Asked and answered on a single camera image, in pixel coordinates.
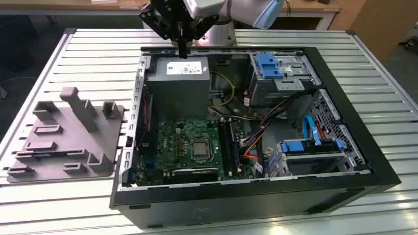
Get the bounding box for green motherboard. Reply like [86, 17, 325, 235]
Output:
[132, 117, 262, 187]

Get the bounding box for wooden cabinet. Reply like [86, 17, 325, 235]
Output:
[335, 0, 418, 62]

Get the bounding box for silver disk bay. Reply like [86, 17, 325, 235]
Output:
[265, 143, 362, 177]

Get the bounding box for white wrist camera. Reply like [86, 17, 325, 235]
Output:
[182, 0, 227, 20]

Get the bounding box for grey parts rack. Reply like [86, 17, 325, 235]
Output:
[6, 87, 127, 184]

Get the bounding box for yellow wire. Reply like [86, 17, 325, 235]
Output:
[209, 70, 237, 108]

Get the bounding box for blue drive latch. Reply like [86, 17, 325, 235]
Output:
[257, 53, 285, 80]

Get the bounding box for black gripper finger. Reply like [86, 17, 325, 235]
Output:
[138, 5, 183, 58]
[182, 14, 221, 59]

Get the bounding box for black open PC case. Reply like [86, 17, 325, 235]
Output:
[108, 46, 402, 230]

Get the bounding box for wooden desk white legs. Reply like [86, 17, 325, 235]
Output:
[0, 0, 342, 30]

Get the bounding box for black chair base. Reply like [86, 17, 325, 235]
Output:
[400, 36, 418, 50]

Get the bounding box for black wire bundle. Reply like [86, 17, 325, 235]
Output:
[243, 88, 321, 147]

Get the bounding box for silver drive cage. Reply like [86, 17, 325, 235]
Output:
[250, 51, 323, 106]

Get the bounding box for black CPU socket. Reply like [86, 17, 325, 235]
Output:
[189, 135, 213, 164]

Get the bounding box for orange wires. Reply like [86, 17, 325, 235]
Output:
[243, 136, 265, 160]

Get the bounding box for hard disk in blue carrier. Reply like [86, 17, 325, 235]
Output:
[277, 138, 345, 155]

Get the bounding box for black graphics card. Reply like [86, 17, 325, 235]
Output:
[170, 167, 221, 184]

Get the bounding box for silver CPU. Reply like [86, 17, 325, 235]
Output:
[191, 141, 210, 157]

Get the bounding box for blue flat data wire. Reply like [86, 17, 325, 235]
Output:
[302, 114, 323, 145]

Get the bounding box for grey power supply unit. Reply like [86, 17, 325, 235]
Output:
[146, 56, 211, 122]

